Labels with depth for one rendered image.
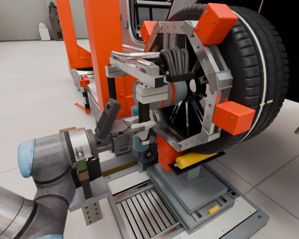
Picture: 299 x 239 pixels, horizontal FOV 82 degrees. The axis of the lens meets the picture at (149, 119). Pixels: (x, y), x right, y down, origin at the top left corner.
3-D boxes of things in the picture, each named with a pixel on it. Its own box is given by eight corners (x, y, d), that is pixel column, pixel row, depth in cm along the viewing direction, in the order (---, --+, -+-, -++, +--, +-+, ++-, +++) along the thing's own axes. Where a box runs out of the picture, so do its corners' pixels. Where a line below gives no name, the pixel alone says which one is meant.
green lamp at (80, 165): (88, 169, 67) (86, 160, 65) (77, 172, 65) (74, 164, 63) (85, 162, 70) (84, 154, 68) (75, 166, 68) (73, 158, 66)
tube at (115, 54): (168, 60, 73) (169, 32, 68) (125, 64, 65) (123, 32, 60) (148, 55, 86) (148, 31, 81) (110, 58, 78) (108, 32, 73)
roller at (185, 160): (221, 154, 95) (223, 145, 93) (178, 173, 83) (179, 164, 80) (213, 148, 100) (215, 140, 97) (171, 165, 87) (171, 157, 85)
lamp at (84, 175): (89, 178, 69) (88, 170, 67) (79, 182, 67) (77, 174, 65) (88, 171, 72) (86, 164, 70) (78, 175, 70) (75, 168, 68)
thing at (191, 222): (232, 207, 111) (236, 197, 106) (189, 235, 96) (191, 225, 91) (183, 160, 149) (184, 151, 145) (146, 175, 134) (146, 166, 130)
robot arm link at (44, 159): (27, 166, 49) (14, 136, 45) (74, 152, 54) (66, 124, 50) (24, 189, 42) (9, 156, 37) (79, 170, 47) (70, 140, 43)
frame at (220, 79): (213, 169, 72) (248, 18, 46) (201, 174, 69) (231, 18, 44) (150, 116, 114) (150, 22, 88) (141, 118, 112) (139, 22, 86)
